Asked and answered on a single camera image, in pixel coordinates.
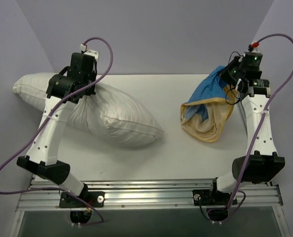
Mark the white pillow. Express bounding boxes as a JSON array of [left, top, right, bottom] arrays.
[[12, 73, 164, 147]]

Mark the blue Pikachu pillowcase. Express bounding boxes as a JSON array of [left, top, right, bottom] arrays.
[[181, 66, 237, 143]]

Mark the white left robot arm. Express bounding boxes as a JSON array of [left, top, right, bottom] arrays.
[[16, 50, 99, 207]]

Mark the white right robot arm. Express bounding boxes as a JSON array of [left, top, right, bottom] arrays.
[[207, 51, 285, 204]]

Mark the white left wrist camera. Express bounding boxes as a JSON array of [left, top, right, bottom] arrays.
[[79, 43, 99, 61]]

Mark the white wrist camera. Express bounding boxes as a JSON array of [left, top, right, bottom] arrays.
[[248, 41, 262, 54], [79, 43, 99, 61]]

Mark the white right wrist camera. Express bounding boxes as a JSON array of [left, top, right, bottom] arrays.
[[248, 41, 262, 54]]

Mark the aluminium right side rail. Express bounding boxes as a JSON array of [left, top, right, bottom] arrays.
[[237, 101, 248, 135]]

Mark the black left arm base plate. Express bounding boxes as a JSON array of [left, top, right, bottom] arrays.
[[59, 191, 105, 208]]

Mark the aluminium front rail frame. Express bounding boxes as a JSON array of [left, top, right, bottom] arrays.
[[16, 179, 283, 211]]

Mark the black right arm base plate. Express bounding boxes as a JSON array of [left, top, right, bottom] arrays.
[[192, 190, 231, 206]]

